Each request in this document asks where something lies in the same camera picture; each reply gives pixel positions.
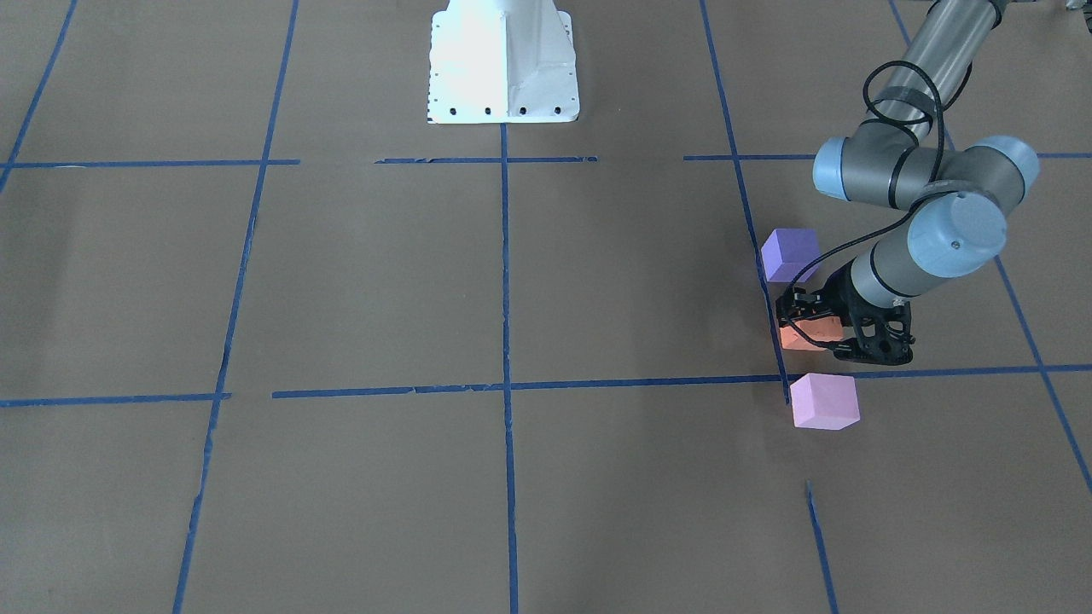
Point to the light pink foam cube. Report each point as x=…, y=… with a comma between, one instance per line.
x=824, y=401

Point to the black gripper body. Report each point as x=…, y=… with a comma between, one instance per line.
x=835, y=295

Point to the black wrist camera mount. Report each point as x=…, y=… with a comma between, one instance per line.
x=878, y=336

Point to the dark purple foam cube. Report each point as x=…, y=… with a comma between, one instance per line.
x=786, y=251

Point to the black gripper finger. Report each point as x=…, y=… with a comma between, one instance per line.
x=796, y=303

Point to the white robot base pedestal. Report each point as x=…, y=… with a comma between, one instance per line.
x=502, y=62

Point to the orange foam cube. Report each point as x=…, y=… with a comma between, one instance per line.
x=806, y=333

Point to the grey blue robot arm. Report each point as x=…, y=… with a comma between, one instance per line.
x=954, y=204

